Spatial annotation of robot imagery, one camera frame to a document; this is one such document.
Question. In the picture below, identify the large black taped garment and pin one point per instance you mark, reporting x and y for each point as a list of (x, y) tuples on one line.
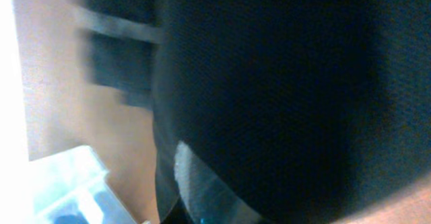
[(308, 110)]

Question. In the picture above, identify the small black taped garment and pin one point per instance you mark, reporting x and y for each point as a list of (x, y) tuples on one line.
[(123, 37)]

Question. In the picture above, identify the teal taped garment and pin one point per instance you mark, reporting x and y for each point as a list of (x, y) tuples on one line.
[(77, 218)]

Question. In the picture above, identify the clear plastic storage bin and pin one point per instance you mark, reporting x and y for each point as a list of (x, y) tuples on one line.
[(74, 181)]

